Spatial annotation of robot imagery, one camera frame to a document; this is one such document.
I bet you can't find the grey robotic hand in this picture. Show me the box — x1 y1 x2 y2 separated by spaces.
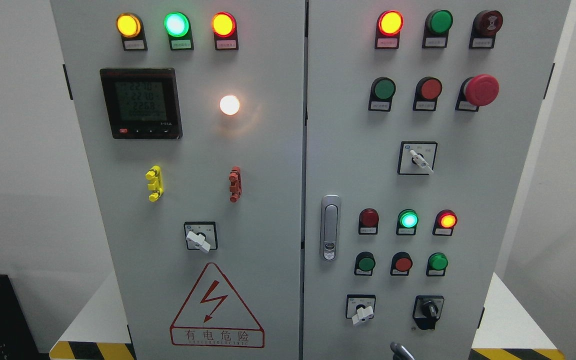
390 342 415 360

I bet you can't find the red stop push button lower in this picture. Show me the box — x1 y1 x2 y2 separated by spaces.
390 251 414 276

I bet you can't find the green start push button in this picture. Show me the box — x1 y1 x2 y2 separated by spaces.
354 251 377 276

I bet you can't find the green push button lower right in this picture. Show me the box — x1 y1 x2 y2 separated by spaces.
425 251 449 277

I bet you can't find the red push button upper row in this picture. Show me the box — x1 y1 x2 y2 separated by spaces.
413 76 442 112

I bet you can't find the green push button upper row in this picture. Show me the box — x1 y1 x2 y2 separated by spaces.
368 76 396 112

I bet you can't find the red emergency stop mushroom button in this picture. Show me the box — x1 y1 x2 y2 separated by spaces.
455 74 499 112

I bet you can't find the green indicator lamp lower middle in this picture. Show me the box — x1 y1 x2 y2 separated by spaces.
395 209 419 236

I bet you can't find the green indicator lamp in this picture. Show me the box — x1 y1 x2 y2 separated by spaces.
422 9 454 49
395 209 419 236
163 11 194 51

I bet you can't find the red indicator lamp lower left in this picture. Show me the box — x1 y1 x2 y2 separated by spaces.
358 208 380 235

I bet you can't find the red indicator lamp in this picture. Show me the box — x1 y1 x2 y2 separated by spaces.
358 208 380 235
432 209 458 237

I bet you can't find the red indicator lamp lower right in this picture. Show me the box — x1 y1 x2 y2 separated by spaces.
432 209 458 237

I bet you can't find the red electric hazard warning sign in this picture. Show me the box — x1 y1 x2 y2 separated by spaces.
169 262 265 348

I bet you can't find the grey right cabinet door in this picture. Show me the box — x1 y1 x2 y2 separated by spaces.
302 0 570 360

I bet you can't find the grey cabinet door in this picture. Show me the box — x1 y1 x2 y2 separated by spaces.
302 0 570 360
50 0 306 360

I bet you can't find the red terminal connector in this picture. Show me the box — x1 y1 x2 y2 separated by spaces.
228 166 242 203

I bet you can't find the white platform with hazard stripes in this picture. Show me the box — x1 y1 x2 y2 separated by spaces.
49 273 565 360

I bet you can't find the white glowing indicator lamp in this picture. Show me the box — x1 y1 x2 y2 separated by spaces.
219 95 241 116

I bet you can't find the yellow terminal connector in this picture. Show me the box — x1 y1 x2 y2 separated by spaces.
145 165 164 203

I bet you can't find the grey left cabinet door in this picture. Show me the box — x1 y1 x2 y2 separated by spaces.
50 0 306 360

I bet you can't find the red-rimmed indicator lamp top right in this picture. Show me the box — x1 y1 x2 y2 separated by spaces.
374 10 403 50

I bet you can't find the red-rimmed indicator lamp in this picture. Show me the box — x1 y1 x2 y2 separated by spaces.
211 11 239 51
374 10 403 50

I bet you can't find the green indicator lamp top right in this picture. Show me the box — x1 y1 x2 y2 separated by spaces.
422 9 454 49

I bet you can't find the dark red buzzer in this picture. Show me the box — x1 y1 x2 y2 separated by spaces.
469 10 503 49

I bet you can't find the black digital power meter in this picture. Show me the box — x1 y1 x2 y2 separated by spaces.
99 67 183 140

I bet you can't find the red-rimmed indicator lamp top left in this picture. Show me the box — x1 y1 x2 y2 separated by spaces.
211 11 239 51

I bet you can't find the green indicator lamp top left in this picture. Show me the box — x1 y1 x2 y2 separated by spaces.
163 11 194 51

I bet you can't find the yellow indicator lamp top left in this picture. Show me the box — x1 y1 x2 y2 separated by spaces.
115 13 147 51

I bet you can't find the black rotary selector switch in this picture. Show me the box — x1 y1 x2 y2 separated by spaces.
413 295 445 330

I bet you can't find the lower white selector switch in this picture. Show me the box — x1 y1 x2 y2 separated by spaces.
345 294 377 327

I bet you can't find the silver door lock handle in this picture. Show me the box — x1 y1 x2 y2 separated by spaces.
320 194 341 261

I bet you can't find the upper right white selector switch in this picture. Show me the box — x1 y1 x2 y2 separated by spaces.
397 141 438 175

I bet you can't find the left door white selector switch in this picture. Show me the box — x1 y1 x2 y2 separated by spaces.
183 221 218 254

